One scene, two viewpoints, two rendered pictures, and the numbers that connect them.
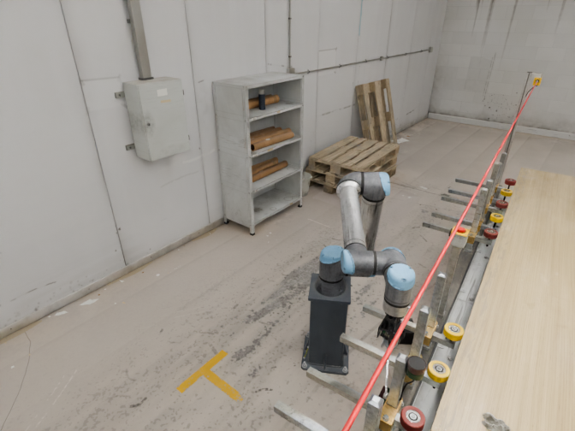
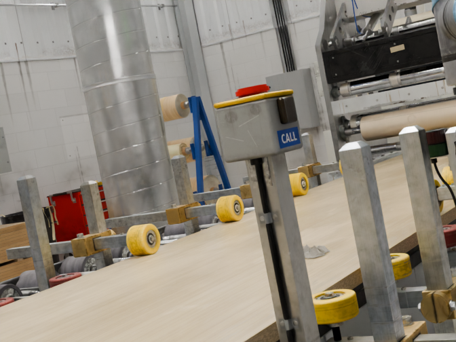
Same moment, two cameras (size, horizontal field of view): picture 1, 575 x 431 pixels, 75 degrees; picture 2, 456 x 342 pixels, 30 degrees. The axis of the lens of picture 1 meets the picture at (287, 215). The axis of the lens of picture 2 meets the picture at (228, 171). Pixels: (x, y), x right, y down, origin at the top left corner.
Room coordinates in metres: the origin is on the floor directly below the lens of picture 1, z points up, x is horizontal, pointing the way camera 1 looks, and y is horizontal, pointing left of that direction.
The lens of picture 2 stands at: (2.49, -0.89, 1.19)
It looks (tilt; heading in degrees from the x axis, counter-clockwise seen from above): 3 degrees down; 178
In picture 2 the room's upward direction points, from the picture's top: 11 degrees counter-clockwise
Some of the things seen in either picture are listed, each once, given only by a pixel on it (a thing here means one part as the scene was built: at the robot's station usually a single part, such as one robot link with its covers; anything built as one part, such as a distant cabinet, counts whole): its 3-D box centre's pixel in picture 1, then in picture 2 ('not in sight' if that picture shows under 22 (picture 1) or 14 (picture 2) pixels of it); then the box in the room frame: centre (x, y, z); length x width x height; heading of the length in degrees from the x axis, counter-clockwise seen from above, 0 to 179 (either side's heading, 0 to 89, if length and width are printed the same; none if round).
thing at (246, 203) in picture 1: (263, 152); not in sight; (3.96, 0.27, 0.78); 0.90 x 0.45 x 1.55; 142
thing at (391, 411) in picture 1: (390, 411); not in sight; (0.86, -0.37, 0.85); 0.13 x 0.06 x 0.05; 146
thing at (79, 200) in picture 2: not in sight; (87, 222); (-7.39, -2.23, 0.41); 0.76 x 0.48 x 0.81; 148
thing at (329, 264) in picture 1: (333, 262); not in sight; (1.87, -0.28, 0.79); 0.17 x 0.15 x 0.18; 86
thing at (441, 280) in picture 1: (432, 315); (383, 306); (1.29, -0.66, 0.90); 0.03 x 0.03 x 0.48; 56
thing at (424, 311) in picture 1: (415, 352); (436, 266); (1.09, -0.52, 0.89); 0.03 x 0.03 x 0.48; 56
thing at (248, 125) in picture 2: (459, 237); (259, 128); (1.51, -0.81, 1.18); 0.07 x 0.07 x 0.08; 56
